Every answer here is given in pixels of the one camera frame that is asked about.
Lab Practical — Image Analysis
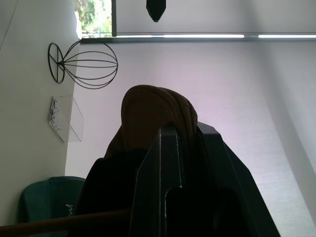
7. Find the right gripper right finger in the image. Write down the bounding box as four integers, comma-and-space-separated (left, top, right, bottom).
197, 121, 281, 237

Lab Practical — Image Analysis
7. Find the black wire hat stand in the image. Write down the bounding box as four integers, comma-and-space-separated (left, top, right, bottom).
47, 39, 119, 89

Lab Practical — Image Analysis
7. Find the teal bag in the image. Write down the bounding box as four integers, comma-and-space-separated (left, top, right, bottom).
19, 176, 86, 226

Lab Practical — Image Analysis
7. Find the pointed black finger of the left gripper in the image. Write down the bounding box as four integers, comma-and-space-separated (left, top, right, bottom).
145, 0, 169, 23

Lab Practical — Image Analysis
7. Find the clear box with white rings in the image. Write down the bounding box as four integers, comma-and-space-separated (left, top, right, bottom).
46, 95, 84, 143

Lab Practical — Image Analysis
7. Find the dark window frame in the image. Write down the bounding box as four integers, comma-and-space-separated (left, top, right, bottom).
80, 0, 316, 44

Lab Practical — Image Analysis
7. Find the brown corduroy cap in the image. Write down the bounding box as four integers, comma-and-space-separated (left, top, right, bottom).
0, 84, 199, 237

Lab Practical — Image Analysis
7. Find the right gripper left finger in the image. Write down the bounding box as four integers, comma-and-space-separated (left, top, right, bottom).
131, 123, 184, 237

